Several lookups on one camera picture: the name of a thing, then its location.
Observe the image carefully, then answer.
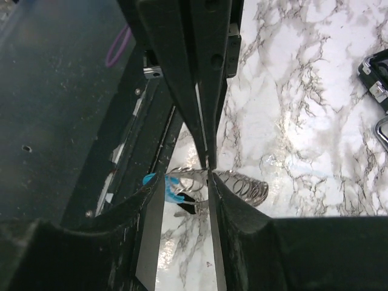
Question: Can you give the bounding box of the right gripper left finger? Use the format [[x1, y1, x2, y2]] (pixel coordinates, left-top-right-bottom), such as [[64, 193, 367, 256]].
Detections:
[[1, 174, 165, 290]]

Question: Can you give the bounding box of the black poker chip case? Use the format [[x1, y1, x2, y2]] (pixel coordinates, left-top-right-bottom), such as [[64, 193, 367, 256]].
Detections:
[[358, 49, 387, 151]]

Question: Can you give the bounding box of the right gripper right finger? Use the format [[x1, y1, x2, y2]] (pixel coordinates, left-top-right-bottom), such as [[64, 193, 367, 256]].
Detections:
[[207, 169, 388, 291]]

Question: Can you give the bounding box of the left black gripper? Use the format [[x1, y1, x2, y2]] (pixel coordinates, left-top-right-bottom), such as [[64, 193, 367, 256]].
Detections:
[[118, 1, 244, 169]]

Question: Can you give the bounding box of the blue silver carabiner keyring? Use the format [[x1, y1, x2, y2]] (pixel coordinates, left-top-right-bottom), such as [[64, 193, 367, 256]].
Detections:
[[142, 165, 270, 216]]

